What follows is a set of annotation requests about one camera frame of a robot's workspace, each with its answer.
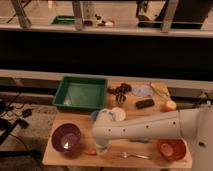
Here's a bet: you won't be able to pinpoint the dark red grapes bunch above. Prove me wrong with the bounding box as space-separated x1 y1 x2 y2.
108 83 132 95

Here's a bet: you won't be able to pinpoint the green plastic tray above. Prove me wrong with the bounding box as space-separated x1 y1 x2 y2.
53 76 108 111

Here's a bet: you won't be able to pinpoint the purple bowl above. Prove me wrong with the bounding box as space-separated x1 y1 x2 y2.
51 123 81 154

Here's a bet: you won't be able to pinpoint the wooden spoon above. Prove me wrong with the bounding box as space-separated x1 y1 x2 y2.
150 83 170 100

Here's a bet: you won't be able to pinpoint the white cup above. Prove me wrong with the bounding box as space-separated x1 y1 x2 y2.
112 107 126 122

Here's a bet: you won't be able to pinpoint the light blue cloth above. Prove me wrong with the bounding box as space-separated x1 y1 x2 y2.
132 85 153 97

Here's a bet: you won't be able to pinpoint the blue cup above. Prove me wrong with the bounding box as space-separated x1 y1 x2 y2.
91 110 99 122

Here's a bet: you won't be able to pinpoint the distant green tray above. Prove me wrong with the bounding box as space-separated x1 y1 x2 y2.
52 15 75 25

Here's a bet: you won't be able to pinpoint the black rectangular block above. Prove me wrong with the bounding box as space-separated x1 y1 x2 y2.
136 99 155 109

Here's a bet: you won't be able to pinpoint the red orange pepper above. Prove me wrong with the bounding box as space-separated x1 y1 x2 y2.
85 149 97 156

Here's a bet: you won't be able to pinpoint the orange bowl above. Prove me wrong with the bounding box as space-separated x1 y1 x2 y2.
157 139 186 161

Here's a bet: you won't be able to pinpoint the orange round fruit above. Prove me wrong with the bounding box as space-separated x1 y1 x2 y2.
163 100 177 112

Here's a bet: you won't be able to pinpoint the silver fork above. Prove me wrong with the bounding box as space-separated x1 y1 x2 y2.
122 152 152 160

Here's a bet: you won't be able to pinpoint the black cables on floor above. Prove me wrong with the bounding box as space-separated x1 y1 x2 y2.
0 92 34 148

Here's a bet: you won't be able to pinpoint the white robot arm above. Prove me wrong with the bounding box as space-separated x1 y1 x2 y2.
92 106 213 171

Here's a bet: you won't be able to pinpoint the blue sponge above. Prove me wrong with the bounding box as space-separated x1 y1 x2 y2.
129 138 149 144

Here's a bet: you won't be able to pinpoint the small metal whisk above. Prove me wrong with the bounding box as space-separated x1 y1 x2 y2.
116 94 126 105

